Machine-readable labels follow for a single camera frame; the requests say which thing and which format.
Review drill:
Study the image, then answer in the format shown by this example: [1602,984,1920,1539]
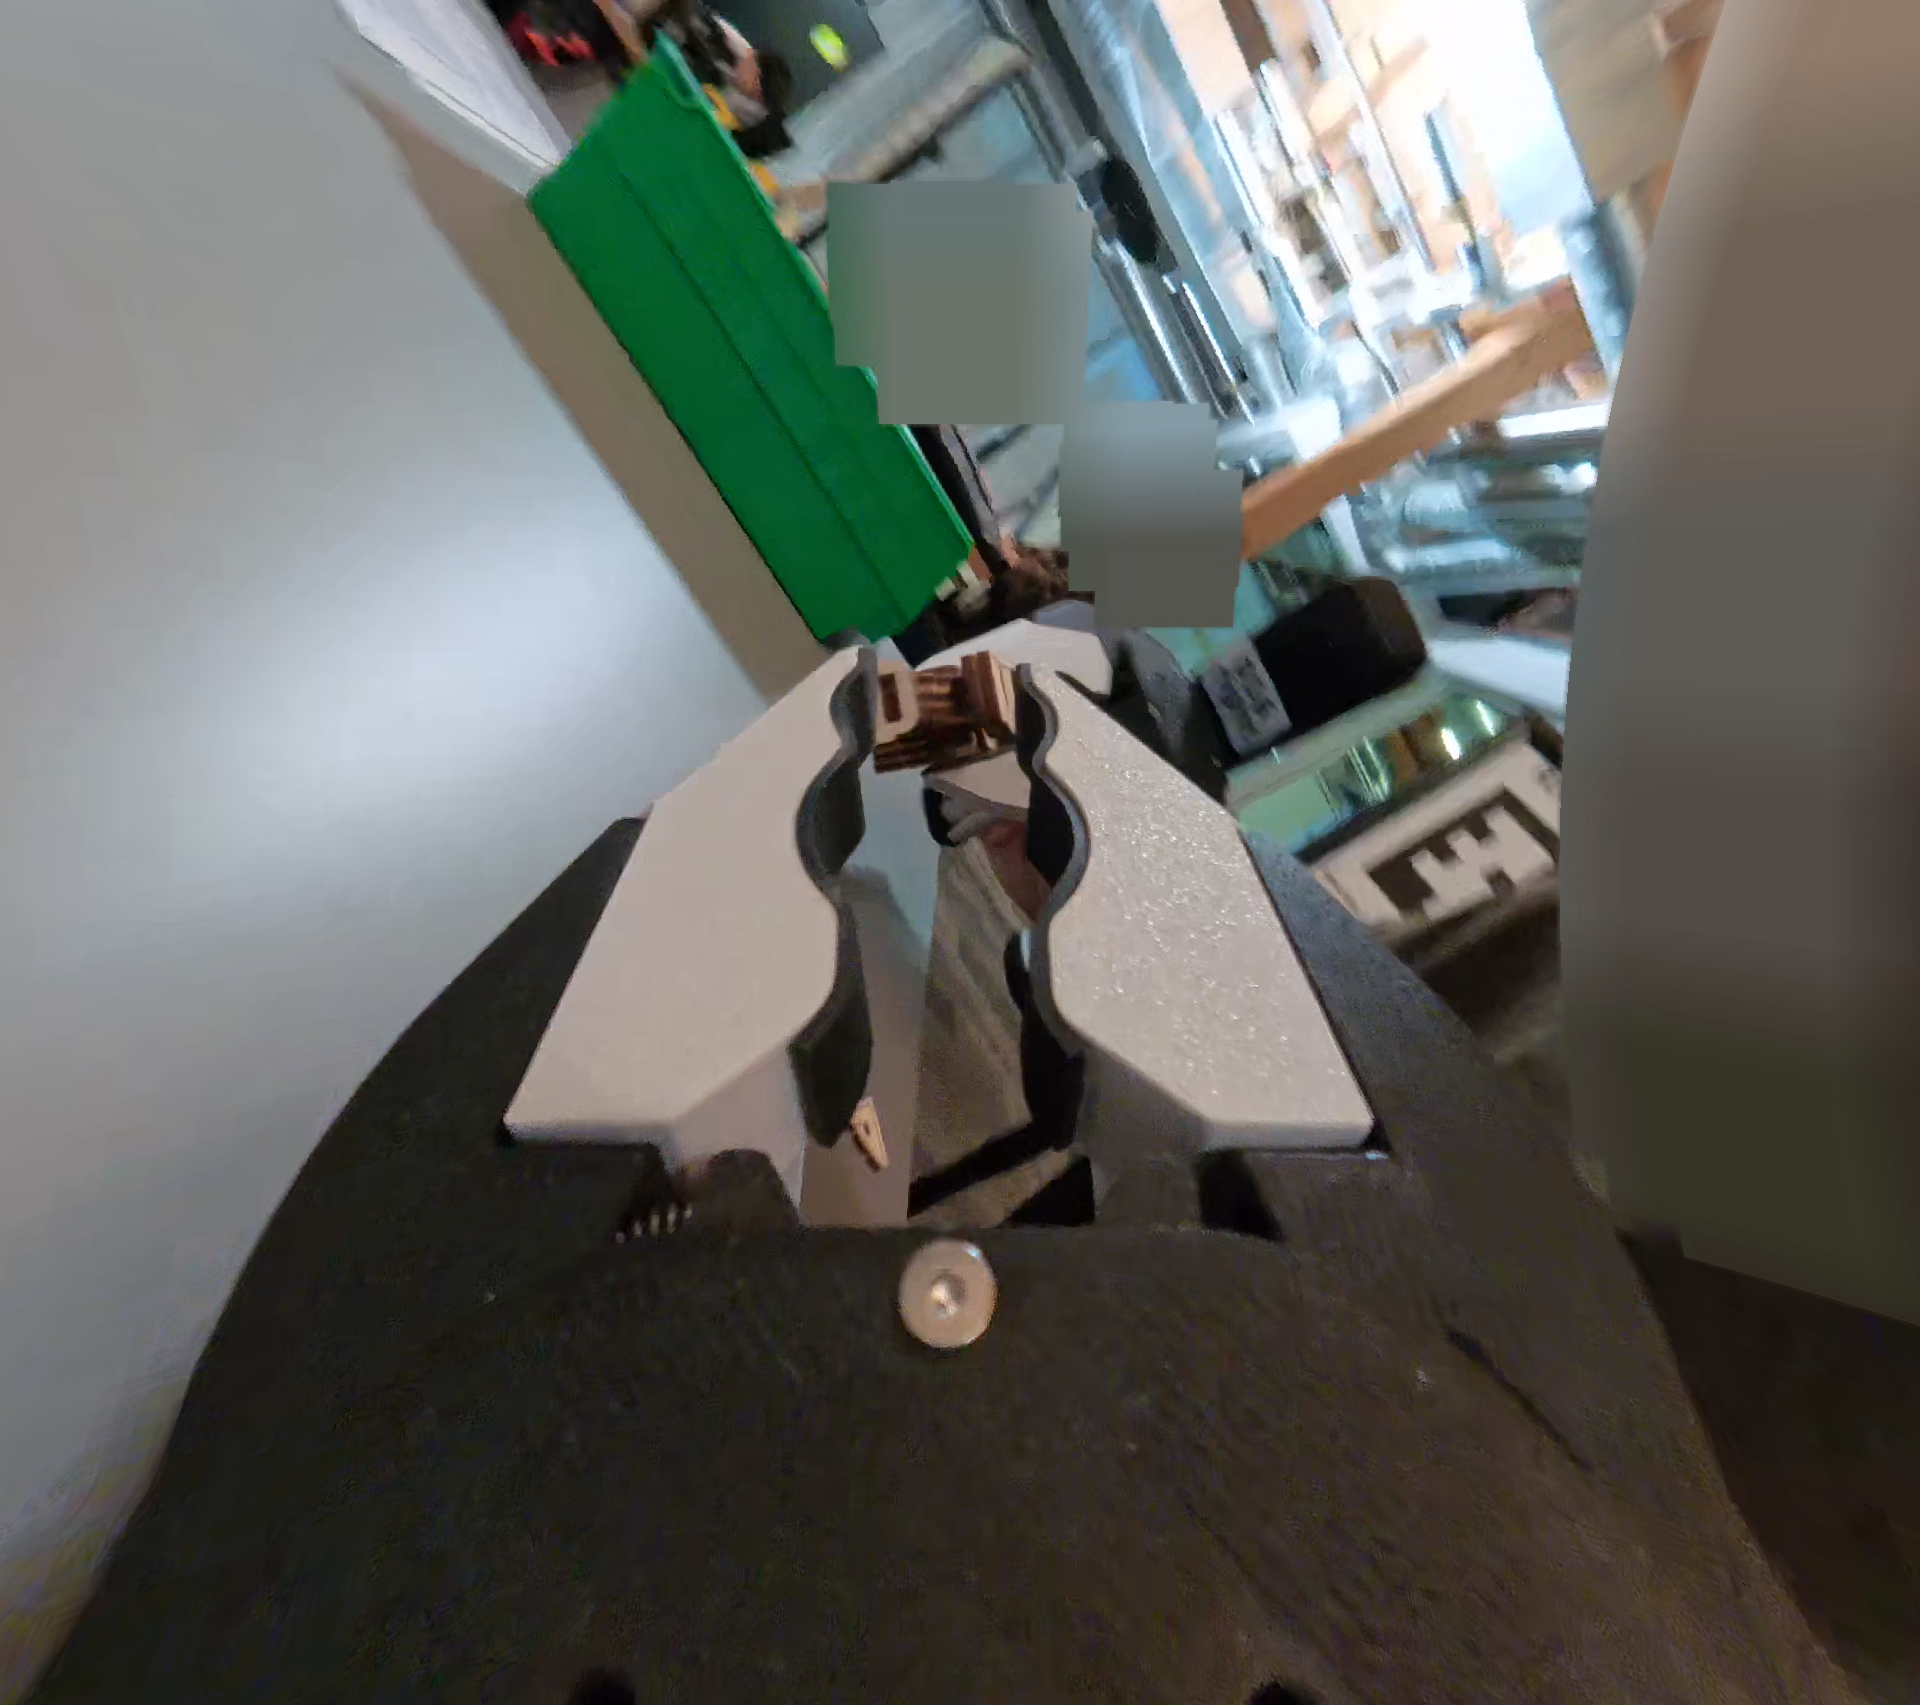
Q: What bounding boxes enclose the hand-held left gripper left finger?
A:
[501,644,886,1230]

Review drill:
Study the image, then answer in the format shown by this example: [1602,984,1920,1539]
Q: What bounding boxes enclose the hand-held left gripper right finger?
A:
[1001,664,1378,1210]

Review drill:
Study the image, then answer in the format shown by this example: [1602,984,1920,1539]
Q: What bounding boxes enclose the framed black-and-white marker sign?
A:
[1304,715,1568,956]

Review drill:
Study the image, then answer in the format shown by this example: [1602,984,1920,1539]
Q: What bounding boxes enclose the wooden beam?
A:
[1237,297,1590,560]

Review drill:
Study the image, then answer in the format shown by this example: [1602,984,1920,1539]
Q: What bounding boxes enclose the green plastic bin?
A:
[527,33,977,644]

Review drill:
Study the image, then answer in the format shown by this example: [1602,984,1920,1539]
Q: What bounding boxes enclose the silver metal pipe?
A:
[886,0,1247,416]

